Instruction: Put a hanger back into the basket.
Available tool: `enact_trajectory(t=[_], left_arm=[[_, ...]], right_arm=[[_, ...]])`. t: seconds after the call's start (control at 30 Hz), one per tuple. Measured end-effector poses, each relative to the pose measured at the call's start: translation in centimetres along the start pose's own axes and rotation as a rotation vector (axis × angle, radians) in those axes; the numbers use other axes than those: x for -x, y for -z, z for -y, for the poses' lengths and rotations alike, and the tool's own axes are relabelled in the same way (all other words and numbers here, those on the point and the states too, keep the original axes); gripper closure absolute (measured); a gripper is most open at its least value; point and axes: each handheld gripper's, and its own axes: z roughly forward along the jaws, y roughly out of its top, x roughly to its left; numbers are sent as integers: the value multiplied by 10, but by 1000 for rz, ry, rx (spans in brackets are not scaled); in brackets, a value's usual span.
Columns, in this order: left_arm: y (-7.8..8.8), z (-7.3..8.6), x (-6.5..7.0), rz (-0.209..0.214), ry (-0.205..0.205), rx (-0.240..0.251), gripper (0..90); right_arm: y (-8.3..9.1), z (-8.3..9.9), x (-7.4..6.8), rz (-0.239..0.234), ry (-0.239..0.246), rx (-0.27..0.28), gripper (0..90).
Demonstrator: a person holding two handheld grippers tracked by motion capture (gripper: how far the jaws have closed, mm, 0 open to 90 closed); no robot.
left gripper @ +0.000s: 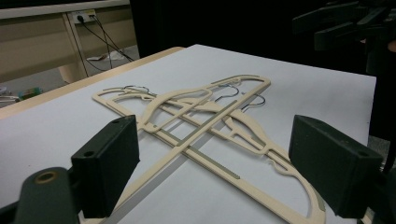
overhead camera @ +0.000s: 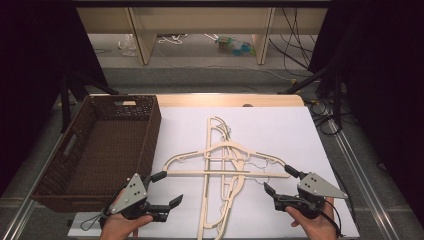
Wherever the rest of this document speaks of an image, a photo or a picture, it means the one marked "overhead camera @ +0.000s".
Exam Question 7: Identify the person's left hand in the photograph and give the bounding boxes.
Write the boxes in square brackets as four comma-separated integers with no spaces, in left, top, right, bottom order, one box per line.
[99,187,155,240]

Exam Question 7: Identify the metal floor rail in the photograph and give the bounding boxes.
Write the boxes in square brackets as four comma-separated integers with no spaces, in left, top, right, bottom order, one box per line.
[0,133,65,240]
[327,118,401,240]

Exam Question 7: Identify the brown woven basket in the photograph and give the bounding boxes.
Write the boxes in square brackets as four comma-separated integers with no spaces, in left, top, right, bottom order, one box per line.
[30,94,163,214]

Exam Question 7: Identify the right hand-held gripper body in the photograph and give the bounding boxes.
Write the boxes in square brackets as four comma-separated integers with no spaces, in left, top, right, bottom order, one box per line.
[272,171,349,220]

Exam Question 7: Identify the clear plastic bag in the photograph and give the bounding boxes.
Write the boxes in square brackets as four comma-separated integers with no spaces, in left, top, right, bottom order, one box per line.
[117,33,139,57]

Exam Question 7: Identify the colourful plastic toys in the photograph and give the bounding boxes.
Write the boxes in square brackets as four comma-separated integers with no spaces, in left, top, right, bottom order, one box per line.
[215,35,257,57]

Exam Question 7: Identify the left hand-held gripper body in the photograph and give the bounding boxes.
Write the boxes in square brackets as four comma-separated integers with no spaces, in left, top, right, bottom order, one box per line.
[101,172,171,223]

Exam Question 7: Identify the white cable coil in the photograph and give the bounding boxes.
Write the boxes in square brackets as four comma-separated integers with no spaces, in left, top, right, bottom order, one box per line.
[156,33,189,46]

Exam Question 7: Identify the person's right hand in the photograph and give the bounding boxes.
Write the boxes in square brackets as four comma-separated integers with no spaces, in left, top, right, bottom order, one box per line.
[285,197,339,240]

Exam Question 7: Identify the beige wooden shelf unit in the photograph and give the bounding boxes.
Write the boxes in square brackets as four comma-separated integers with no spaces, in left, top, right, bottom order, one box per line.
[75,6,330,66]

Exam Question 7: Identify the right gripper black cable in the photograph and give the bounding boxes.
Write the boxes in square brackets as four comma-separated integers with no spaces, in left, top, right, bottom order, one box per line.
[316,199,344,237]

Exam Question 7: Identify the hanging black cables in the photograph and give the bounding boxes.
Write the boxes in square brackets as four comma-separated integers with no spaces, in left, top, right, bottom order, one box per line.
[268,7,318,78]

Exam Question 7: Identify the dark curtain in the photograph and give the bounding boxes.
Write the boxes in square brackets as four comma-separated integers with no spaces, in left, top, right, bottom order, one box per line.
[0,0,110,198]
[308,0,424,228]

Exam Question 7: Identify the white table sheet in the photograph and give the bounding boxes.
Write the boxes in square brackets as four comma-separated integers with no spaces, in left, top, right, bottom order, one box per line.
[68,105,360,239]

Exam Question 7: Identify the black metal stand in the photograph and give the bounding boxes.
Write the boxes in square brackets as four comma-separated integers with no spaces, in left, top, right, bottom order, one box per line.
[59,69,120,134]
[277,62,345,130]

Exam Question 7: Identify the black floor cables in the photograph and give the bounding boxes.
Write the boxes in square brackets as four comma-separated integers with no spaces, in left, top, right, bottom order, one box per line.
[305,99,342,136]

